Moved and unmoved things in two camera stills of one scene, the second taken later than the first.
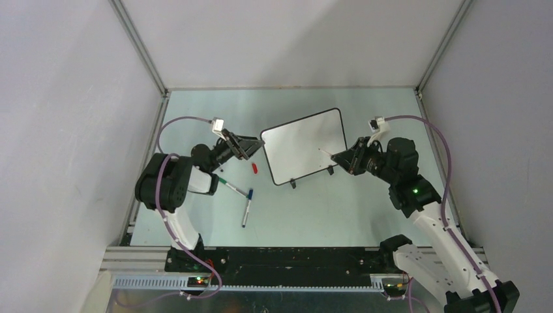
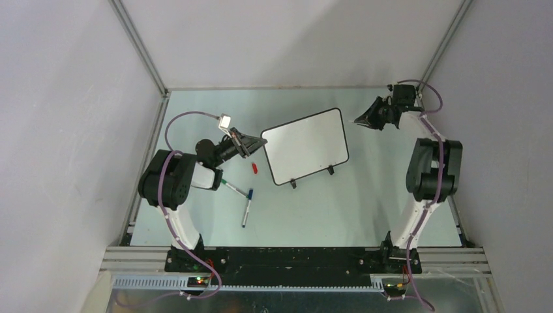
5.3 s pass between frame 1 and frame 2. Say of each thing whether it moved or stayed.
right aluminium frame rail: stayed
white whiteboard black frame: stayed
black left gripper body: stayed
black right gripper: moved
